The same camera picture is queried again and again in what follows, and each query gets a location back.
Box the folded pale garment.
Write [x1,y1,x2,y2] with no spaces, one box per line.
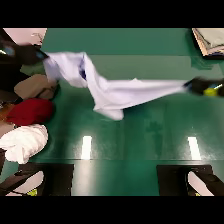
[191,28,224,57]

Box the beige garment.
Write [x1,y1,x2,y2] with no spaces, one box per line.
[13,73,60,101]

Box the red garment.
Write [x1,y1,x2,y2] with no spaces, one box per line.
[5,97,55,127]

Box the white garment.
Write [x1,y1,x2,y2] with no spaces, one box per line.
[0,123,49,165]

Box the white shirt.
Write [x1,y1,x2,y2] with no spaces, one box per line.
[42,51,188,121]

